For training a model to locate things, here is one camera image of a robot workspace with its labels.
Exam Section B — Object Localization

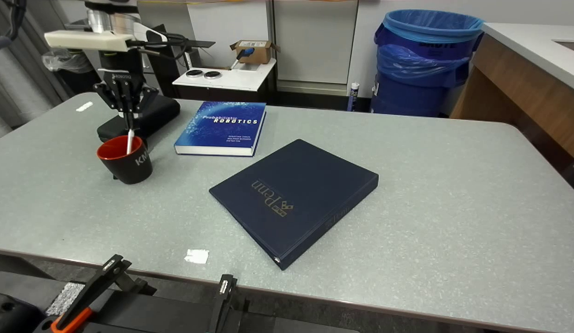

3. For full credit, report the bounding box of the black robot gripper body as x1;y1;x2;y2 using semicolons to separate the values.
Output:
97;68;141;92

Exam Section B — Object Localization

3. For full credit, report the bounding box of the white marker with black cap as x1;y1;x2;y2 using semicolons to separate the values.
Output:
126;128;136;155

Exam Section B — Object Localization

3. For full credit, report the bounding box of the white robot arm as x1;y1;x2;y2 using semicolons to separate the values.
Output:
45;0;213;137

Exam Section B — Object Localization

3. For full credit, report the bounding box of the white tape corner piece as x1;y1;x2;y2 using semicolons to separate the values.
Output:
76;102;93;113

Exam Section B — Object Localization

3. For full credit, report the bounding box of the red and black mug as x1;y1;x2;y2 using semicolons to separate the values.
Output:
97;135;152;185

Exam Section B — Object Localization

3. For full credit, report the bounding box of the blue robotics textbook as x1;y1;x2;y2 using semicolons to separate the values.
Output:
175;102;267;157

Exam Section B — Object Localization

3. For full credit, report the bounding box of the white side cart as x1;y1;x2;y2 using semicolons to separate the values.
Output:
175;59;276;92

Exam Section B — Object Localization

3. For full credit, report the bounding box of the open cardboard box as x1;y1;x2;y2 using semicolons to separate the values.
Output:
232;39;273;65

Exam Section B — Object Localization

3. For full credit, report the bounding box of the navy Penn binder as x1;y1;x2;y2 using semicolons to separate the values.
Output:
210;139;380;270

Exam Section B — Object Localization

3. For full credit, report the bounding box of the black perforated mounting board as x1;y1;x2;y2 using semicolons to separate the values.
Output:
0;272;356;333

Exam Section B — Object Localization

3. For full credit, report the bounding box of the blue trash bin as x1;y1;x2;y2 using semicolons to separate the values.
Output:
373;9;484;117

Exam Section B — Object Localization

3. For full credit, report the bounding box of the orange-handled clamp near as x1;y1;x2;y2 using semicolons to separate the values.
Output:
34;253;156;333

